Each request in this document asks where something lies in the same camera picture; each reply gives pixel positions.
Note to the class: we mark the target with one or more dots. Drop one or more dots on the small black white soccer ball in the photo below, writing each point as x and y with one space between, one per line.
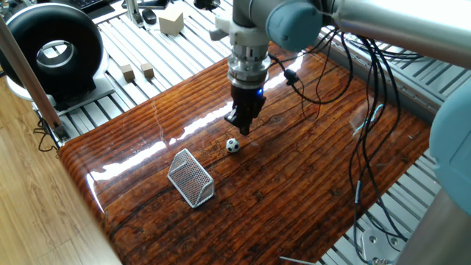
232 145

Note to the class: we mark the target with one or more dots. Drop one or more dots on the short aluminium stand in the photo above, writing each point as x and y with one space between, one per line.
134 13

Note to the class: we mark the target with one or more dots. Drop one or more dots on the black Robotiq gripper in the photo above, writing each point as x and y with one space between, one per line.
248 99

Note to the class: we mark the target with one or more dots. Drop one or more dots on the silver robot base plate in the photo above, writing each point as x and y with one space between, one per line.
379 244

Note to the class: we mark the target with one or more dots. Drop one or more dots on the black computer mouse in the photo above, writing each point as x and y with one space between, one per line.
149 16

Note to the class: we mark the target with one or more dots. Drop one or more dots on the slanted frame post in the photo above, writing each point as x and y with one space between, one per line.
33 84

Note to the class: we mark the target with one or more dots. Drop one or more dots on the large wooden cube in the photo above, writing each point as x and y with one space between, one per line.
171 22

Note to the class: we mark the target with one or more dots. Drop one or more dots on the small wooden cube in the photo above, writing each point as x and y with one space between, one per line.
147 70
127 73

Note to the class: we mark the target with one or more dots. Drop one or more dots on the white wrist adapter block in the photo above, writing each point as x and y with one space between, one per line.
250 37

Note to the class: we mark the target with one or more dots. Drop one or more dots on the silver UR5 robot arm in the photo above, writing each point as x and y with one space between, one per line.
294 22

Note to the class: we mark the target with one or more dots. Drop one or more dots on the glossy brown wooden board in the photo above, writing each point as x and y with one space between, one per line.
276 191

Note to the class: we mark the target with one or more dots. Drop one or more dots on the black keyboard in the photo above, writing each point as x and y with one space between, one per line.
86 3

